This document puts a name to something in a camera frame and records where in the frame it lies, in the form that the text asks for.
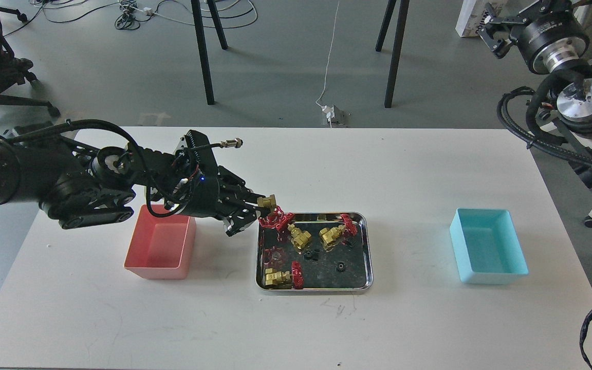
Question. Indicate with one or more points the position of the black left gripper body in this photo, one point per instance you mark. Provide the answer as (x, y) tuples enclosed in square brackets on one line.
[(215, 192)]

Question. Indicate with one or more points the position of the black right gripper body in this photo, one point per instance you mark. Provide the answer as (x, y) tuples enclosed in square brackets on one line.
[(549, 36)]

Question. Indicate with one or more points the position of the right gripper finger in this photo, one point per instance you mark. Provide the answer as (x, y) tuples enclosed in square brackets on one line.
[(496, 30)]

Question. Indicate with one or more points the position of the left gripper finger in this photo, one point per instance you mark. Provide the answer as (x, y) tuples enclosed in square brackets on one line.
[(254, 203), (238, 219)]

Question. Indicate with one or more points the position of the brass valve red handle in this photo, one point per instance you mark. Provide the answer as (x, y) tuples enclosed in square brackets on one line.
[(276, 218)]

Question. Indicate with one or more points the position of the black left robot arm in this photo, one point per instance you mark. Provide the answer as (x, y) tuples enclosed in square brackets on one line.
[(82, 173)]

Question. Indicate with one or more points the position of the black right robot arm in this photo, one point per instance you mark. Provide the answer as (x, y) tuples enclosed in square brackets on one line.
[(555, 117)]

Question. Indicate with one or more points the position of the white cardboard box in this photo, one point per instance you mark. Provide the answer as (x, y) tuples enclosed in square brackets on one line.
[(473, 15)]

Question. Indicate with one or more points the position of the brass valve center left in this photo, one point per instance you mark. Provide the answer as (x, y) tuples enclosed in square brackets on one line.
[(300, 239)]

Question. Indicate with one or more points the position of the brass valve bottom left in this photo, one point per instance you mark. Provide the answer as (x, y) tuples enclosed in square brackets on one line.
[(290, 279)]

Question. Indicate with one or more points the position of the pink plastic box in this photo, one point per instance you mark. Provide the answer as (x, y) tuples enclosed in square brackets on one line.
[(161, 247)]

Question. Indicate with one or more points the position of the brass valve center right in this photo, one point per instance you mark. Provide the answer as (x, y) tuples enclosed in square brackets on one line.
[(331, 236)]

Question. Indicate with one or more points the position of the blue plastic box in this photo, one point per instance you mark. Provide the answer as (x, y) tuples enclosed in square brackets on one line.
[(486, 247)]

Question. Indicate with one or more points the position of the metal tray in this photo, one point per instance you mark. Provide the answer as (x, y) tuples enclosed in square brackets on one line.
[(275, 250)]

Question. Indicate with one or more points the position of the black table leg right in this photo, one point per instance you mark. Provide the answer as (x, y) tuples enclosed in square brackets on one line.
[(397, 44)]

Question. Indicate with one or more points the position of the white power adapter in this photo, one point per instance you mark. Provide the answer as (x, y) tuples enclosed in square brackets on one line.
[(334, 117)]

